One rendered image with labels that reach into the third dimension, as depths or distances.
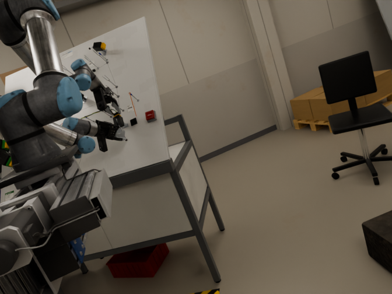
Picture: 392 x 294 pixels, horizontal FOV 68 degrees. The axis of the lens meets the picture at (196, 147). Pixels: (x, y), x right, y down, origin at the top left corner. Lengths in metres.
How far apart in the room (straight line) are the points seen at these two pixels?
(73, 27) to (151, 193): 2.79
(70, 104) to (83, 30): 3.11
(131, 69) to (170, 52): 2.16
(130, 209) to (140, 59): 0.93
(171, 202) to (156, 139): 0.38
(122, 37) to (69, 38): 1.98
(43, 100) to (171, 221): 1.08
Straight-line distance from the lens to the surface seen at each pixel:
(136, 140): 1.71
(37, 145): 1.04
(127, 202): 1.81
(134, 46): 2.03
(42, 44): 1.15
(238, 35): 4.39
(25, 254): 0.70
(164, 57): 4.05
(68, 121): 1.48
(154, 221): 1.83
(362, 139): 2.74
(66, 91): 0.98
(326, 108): 3.83
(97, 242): 2.06
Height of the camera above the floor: 1.27
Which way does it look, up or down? 14 degrees down
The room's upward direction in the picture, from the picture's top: 21 degrees counter-clockwise
